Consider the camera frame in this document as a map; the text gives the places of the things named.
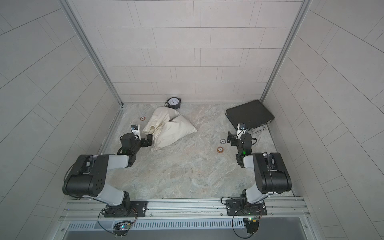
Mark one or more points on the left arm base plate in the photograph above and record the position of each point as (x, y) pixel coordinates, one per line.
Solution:
(125, 210)

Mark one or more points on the left corner aluminium post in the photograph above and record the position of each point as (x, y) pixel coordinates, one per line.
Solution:
(88, 47)

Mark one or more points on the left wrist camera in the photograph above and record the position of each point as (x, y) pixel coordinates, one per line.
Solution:
(135, 130)

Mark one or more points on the black round clock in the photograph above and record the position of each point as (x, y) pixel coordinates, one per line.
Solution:
(173, 103)

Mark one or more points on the controller board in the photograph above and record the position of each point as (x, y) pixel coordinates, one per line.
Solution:
(251, 225)
(121, 229)

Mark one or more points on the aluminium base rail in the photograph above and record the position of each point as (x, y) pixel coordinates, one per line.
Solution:
(212, 208)

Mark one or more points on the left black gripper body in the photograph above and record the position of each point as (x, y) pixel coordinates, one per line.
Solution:
(148, 140)

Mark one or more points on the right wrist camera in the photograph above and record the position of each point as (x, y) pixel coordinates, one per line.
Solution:
(241, 130)

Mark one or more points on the cream cloth soil bag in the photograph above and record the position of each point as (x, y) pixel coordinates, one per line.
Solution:
(170, 132)

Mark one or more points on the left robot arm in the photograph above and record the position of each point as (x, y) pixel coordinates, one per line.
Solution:
(86, 179)

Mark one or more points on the right controller board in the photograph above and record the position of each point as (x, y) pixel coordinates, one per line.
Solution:
(251, 225)

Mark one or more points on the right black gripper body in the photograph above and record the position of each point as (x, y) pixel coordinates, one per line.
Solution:
(234, 140)

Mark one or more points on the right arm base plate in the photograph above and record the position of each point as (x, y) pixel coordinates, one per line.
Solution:
(236, 207)

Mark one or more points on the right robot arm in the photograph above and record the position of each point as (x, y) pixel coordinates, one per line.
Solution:
(271, 174)

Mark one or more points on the black hard case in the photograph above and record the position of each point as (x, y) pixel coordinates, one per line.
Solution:
(253, 114)

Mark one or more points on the corner aluminium post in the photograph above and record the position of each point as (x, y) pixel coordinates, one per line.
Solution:
(288, 42)
(88, 47)

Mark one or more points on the left controller board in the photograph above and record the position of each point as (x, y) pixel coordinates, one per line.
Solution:
(121, 229)

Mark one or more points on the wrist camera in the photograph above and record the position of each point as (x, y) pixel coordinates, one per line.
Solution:
(241, 130)
(135, 130)

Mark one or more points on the right corner aluminium post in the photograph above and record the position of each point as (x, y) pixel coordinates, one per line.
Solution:
(288, 42)

